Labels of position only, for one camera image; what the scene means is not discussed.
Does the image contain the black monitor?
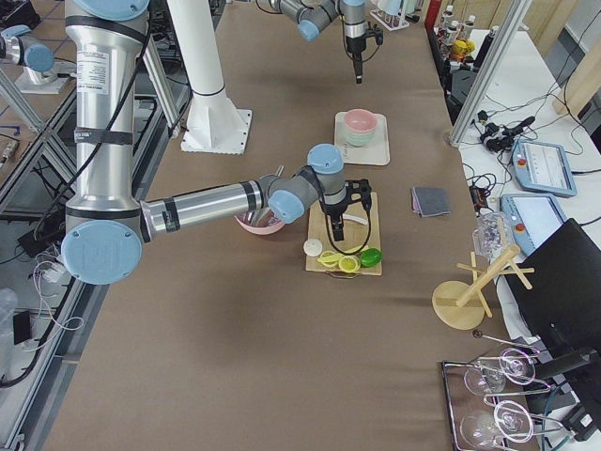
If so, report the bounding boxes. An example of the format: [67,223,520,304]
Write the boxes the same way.
[512,219,600,379]

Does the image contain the green lime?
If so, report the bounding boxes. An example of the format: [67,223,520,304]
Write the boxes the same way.
[360,248,382,268]

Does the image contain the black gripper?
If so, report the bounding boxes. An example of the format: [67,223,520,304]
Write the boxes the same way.
[346,37,366,85]
[325,204,347,241]

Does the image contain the lemon half lower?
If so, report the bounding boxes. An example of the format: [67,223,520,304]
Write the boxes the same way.
[317,251,341,268]

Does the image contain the white steamed bun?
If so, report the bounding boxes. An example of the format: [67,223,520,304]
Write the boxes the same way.
[303,239,323,257]

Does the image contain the pastel cup rack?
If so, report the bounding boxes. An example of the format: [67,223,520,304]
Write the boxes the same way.
[370,0,416,31]

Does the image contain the folded grey cloth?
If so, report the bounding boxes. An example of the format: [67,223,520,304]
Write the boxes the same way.
[410,187,451,217]

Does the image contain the small pink bowl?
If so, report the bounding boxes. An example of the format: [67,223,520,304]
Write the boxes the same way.
[344,109,378,134]

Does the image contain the wooden cup tree stand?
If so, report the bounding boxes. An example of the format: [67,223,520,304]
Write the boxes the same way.
[432,244,534,330]

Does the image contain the aluminium frame post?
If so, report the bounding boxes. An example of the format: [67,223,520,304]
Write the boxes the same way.
[448,0,532,148]

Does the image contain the large pink ice bowl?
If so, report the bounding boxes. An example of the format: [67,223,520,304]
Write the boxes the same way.
[235,209,285,235]

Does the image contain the blue teach pendant near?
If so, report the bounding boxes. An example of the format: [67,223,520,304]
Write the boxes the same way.
[501,193,567,257]

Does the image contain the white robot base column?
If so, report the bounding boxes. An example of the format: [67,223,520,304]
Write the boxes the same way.
[168,0,252,155]

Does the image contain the blue teach pendant far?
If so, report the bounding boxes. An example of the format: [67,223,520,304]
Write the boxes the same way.
[512,139,578,197]

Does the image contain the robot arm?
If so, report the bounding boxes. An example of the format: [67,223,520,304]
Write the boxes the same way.
[61,1,350,285]
[254,0,383,85]

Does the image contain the wine glass rack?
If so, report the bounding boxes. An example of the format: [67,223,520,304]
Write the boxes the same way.
[440,348,562,450]

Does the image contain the blue teach pendant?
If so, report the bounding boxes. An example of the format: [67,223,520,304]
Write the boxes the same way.
[501,193,567,257]
[512,139,578,197]

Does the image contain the lemon half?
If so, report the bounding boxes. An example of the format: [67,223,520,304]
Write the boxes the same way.
[338,256,361,273]
[317,251,341,268]

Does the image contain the metal ice scoop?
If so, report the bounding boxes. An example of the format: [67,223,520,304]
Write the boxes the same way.
[248,164,285,226]

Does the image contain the bamboo cutting board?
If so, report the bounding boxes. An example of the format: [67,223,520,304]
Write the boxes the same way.
[305,192,383,272]

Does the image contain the stacked green bowls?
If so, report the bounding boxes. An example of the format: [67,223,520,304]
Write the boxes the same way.
[343,127,376,148]

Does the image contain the white ceramic spoon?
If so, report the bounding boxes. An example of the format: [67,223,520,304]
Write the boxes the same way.
[343,213,369,226]

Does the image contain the lemon half upper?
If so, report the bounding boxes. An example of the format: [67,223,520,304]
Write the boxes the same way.
[338,256,361,273]

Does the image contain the white rabbit tray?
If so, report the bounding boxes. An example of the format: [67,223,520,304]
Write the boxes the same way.
[334,112,390,165]

